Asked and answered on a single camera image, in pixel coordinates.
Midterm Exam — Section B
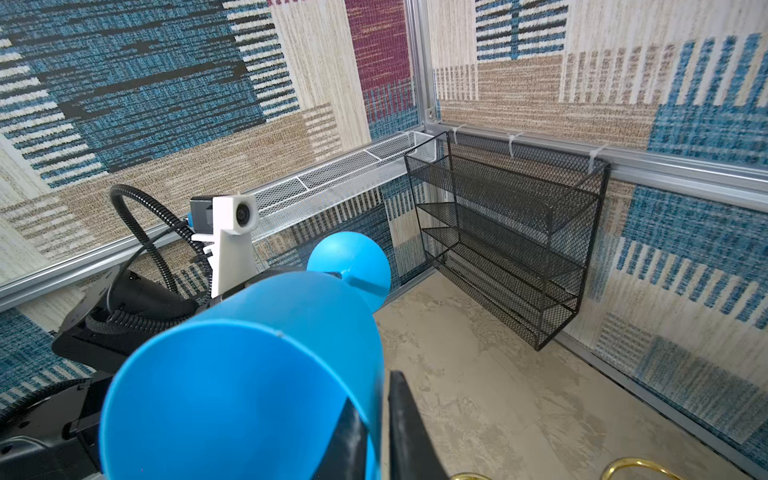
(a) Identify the blue wine glass back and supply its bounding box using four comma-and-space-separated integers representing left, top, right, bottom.
99, 232, 391, 479

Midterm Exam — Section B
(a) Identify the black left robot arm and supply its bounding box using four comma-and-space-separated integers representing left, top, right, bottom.
1, 184, 206, 479

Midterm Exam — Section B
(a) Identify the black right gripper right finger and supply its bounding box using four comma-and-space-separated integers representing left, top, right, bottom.
388, 370, 449, 480

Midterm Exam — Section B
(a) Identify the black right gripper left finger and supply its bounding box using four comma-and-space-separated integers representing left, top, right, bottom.
312, 399, 368, 480

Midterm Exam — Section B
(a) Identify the black wire shelf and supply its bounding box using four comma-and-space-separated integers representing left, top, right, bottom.
404, 130, 610, 349

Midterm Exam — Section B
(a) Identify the wooden rack base with gold wire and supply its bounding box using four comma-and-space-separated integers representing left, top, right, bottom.
449, 457, 688, 480

